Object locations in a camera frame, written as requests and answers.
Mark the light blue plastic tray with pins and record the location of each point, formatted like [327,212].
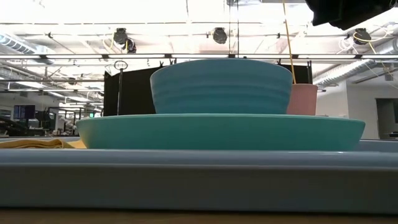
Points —
[199,183]

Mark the blue bowl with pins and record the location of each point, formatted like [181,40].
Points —
[220,87]

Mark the long ceiling light strip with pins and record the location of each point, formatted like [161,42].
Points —
[77,56]

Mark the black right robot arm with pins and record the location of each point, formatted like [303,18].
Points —
[342,12]

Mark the small dark monitor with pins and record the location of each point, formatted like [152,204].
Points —
[24,112]

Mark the white ceiling duct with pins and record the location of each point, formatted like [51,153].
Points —
[342,73]

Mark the teal plate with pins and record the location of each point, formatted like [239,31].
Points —
[217,133]

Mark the yellow cloth napkin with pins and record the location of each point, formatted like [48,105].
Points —
[37,143]

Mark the pink cup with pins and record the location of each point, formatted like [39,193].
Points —
[303,99]

